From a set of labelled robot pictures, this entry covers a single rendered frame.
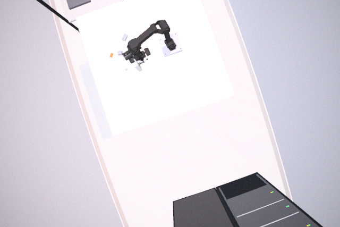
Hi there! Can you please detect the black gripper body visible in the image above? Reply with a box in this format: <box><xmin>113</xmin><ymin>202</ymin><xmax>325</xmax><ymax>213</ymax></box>
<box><xmin>129</xmin><ymin>47</ymin><xmax>151</xmax><ymax>64</ymax></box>

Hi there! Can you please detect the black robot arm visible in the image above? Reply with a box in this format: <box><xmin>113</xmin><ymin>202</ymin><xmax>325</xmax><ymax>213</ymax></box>
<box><xmin>122</xmin><ymin>20</ymin><xmax>176</xmax><ymax>61</ymax></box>

